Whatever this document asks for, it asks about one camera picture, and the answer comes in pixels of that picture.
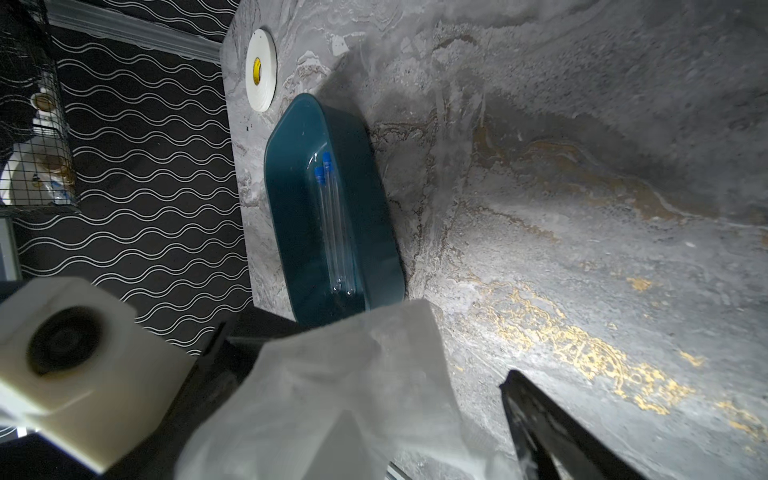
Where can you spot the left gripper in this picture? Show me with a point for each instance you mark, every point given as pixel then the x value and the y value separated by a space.
pixel 216 375

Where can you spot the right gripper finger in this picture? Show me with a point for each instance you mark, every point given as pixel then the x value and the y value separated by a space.
pixel 543 434

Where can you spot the white wipe cloth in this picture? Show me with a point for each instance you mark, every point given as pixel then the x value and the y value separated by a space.
pixel 340 402

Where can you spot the clear test tube blue cap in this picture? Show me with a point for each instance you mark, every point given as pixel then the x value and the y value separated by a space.
pixel 328 229
pixel 345 261

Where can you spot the teal plastic tray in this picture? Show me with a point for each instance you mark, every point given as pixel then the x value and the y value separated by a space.
pixel 306 130

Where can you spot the white tape roll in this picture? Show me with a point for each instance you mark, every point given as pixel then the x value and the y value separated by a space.
pixel 260 71

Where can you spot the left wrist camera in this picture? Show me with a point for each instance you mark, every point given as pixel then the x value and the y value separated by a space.
pixel 76 366

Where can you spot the black wire basket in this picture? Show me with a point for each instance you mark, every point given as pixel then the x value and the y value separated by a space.
pixel 37 168

